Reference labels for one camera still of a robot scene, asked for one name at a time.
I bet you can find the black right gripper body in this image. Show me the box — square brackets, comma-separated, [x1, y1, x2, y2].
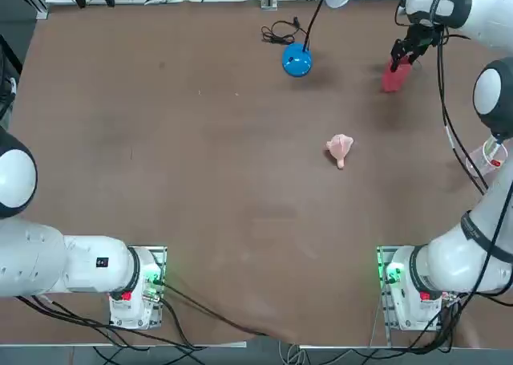
[406, 19, 442, 48]

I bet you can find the red rectangular block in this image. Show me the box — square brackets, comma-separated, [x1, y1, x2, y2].
[380, 57, 412, 94]

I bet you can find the blue desk lamp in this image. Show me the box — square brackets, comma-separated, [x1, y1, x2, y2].
[281, 0, 354, 78]

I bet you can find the pink plush toy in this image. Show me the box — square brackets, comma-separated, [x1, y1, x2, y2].
[325, 134, 355, 170]

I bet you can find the clear pink plastic cup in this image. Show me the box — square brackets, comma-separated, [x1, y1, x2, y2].
[465, 138, 509, 180]

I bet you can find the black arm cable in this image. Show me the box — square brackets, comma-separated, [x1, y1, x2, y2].
[434, 23, 488, 196]

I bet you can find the black cable with white sleeve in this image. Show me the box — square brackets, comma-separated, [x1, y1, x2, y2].
[438, 39, 491, 193]

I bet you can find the black lamp power cable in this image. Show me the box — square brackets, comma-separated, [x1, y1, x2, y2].
[261, 16, 309, 45]

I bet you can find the thick black base cable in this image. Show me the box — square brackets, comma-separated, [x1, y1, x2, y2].
[159, 281, 269, 339]

